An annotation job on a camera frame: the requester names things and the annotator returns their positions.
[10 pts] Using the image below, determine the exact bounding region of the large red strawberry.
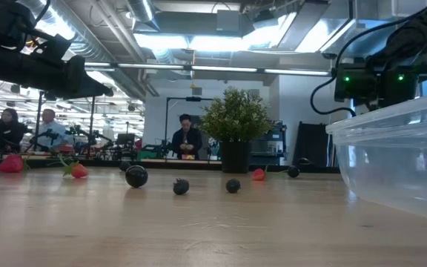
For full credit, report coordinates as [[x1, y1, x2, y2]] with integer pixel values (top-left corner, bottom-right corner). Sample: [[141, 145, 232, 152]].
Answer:
[[0, 154, 25, 174]]

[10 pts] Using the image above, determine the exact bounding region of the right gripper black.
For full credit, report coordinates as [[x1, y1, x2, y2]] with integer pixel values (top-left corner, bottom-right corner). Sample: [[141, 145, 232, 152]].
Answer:
[[334, 62, 381, 109]]

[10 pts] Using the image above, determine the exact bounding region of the black background rig frame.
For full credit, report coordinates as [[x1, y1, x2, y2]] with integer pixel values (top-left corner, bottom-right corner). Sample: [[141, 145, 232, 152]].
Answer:
[[163, 95, 216, 161], [35, 90, 96, 157]]

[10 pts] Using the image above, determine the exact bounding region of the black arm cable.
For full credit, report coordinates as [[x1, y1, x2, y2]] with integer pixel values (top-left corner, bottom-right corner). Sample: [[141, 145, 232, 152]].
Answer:
[[309, 0, 427, 116], [30, 0, 52, 27]]

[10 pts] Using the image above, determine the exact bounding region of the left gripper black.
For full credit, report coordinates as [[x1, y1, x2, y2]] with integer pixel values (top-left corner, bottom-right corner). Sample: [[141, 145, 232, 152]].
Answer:
[[0, 41, 115, 100]]

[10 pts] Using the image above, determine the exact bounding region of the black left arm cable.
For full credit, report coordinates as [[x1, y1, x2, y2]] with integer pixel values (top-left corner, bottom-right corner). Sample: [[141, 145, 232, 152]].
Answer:
[[30, 0, 52, 27]]

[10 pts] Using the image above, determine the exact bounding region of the person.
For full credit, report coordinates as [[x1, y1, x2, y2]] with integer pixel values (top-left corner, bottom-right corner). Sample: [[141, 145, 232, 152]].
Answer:
[[27, 108, 70, 153], [171, 113, 204, 161], [0, 107, 29, 154]]

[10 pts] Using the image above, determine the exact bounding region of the black standing panel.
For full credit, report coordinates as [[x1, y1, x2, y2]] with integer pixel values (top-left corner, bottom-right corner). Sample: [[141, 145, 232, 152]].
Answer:
[[293, 121, 336, 168]]

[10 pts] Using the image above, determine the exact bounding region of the red strawberry with green leaves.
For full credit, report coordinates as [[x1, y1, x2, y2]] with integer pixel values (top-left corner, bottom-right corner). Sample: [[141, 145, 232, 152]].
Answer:
[[56, 154, 90, 179]]

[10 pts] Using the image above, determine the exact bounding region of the black aluminium table frame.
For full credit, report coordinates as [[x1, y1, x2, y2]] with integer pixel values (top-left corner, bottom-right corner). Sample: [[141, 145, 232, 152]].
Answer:
[[0, 157, 342, 174]]

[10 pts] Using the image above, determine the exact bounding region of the green crate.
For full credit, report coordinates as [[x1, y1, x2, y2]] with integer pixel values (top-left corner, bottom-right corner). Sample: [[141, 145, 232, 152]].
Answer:
[[136, 149, 159, 161]]

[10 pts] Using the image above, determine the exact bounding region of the small blueberry with crown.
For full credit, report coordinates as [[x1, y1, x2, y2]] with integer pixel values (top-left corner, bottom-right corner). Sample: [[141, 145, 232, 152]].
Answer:
[[172, 178, 191, 196]]

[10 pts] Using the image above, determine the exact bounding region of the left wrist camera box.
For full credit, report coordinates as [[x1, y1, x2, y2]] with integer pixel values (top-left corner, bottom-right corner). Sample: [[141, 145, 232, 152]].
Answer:
[[39, 32, 73, 62]]

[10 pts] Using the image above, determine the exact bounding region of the long ceiling light bar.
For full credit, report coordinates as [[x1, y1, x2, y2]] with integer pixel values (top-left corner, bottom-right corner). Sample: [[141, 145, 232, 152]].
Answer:
[[83, 61, 331, 78]]

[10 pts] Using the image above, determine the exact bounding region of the large round dark blueberry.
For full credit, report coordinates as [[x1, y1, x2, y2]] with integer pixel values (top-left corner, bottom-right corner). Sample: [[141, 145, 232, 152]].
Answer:
[[125, 165, 149, 188]]

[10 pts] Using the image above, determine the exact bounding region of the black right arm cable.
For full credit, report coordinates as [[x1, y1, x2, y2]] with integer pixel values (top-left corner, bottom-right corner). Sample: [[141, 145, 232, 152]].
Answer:
[[309, 0, 427, 116]]

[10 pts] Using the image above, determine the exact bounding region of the clear plastic tupperware container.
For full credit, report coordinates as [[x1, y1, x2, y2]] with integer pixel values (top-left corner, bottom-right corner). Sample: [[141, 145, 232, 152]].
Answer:
[[325, 90, 427, 223]]

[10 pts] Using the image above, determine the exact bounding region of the artificial green potted plant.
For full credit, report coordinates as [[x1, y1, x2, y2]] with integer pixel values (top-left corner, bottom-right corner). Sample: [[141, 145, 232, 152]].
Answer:
[[198, 87, 276, 174]]

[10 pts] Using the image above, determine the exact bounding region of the small red strawberry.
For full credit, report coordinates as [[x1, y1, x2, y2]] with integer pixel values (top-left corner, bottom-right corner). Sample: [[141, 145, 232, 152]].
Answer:
[[251, 167, 268, 182]]

